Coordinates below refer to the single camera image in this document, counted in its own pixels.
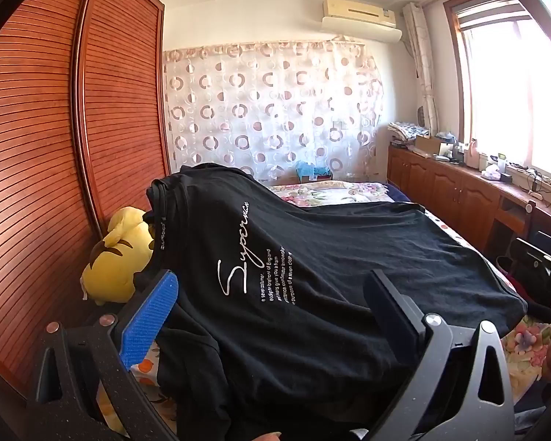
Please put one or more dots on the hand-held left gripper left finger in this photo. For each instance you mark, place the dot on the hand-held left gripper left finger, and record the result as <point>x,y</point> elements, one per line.
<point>148,319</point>

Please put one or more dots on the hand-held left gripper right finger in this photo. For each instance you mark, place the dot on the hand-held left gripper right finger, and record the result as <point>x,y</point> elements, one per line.
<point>392,319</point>

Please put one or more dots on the black printed t-shirt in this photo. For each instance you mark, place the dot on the black printed t-shirt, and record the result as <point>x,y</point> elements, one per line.
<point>330,257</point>

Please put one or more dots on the orange-print white bedsheet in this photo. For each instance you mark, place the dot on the orange-print white bedsheet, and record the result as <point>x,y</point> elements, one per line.
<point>144,367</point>

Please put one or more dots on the yellow plush toy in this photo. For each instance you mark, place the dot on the yellow plush toy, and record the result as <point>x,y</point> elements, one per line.
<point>112,262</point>

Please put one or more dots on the pink bottle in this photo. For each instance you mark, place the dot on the pink bottle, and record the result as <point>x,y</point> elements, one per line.
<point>474,156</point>

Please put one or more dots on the wooden sideboard cabinet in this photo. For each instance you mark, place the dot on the wooden sideboard cabinet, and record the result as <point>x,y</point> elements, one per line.
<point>441,179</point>

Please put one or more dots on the floral blanket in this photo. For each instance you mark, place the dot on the floral blanket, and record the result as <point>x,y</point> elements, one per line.
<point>349,190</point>

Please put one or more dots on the cardboard box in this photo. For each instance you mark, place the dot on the cardboard box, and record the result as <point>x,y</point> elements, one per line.
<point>431,144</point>

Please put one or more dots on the wooden framed window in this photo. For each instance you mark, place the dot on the wooden framed window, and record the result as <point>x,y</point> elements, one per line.
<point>523,87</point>

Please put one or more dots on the stack of patterned fabric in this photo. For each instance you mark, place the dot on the stack of patterned fabric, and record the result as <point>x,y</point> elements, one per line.
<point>406,131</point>

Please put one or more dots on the wooden louvered wardrobe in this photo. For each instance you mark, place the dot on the wooden louvered wardrobe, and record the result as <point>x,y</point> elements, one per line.
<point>50,147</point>

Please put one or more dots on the pale window drape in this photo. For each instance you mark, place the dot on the pale window drape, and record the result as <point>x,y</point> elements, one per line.
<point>422,64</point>

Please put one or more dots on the sheer circle-patterned curtain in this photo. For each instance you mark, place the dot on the sheer circle-patterned curtain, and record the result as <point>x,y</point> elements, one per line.
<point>275,105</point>

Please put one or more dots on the white wall air conditioner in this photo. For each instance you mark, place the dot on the white wall air conditioner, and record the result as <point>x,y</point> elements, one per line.
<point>360,16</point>

